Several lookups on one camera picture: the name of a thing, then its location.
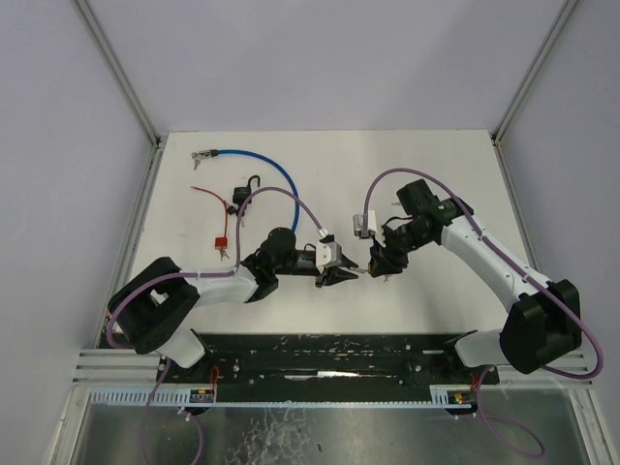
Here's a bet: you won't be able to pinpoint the black padlock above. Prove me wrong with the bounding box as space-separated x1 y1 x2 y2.
232 174 262 206

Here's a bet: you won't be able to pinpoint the right aluminium frame post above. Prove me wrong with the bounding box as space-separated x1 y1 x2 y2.
490 0 581 146

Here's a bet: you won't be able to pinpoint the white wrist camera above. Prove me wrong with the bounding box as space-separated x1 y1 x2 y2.
315 234 342 269
353 210 378 239

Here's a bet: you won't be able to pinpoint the aluminium frame post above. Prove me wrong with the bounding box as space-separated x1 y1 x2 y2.
490 0 581 146
72 0 161 146

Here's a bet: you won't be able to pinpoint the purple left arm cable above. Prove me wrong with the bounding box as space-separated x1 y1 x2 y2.
106 186 330 350

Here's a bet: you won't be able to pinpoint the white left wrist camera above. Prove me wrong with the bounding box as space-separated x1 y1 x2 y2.
315 234 342 269

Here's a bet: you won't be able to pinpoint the blue cable lock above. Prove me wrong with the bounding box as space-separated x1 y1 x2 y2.
191 148 302 231

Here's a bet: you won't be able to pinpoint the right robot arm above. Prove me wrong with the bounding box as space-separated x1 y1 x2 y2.
353 180 582 374

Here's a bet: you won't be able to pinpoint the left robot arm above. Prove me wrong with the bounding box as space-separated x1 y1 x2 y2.
108 228 357 369

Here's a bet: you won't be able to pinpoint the red cable padlock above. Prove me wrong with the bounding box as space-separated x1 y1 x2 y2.
190 184 231 252

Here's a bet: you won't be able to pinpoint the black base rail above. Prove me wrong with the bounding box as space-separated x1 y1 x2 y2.
166 333 484 386

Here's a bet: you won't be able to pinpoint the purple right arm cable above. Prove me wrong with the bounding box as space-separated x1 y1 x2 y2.
362 167 605 380

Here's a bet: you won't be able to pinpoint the keys of black padlock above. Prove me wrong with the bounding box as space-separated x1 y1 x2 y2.
227 204 245 228

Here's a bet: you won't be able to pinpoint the left aluminium frame post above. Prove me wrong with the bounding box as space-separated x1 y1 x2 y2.
72 0 161 146

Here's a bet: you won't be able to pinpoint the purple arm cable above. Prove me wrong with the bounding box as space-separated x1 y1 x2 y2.
362 167 605 380
106 186 330 350

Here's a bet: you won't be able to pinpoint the keys of blue cable lock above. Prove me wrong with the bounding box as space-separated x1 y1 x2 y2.
192 152 203 171

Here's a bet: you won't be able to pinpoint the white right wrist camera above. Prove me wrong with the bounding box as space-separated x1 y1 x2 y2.
353 210 378 239

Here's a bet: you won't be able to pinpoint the long shackle brass padlock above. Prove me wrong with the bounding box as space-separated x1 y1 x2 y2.
357 262 374 277

